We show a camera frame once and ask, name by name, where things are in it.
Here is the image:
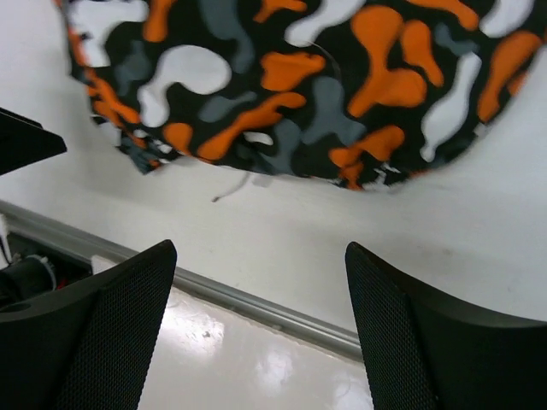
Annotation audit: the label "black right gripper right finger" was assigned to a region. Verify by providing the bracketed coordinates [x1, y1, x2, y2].
[345, 242, 546, 409]

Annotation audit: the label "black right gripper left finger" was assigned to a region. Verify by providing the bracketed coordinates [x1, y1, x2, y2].
[1, 240, 177, 409]

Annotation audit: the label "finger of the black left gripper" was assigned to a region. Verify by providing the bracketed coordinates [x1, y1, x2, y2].
[0, 108, 67, 175]

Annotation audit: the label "orange camouflage shorts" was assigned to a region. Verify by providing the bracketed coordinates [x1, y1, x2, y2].
[56, 1, 546, 190]

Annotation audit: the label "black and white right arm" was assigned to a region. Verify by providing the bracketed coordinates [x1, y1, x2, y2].
[1, 240, 546, 409]

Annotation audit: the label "aluminium table edge rail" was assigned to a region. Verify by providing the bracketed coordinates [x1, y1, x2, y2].
[1, 201, 362, 361]

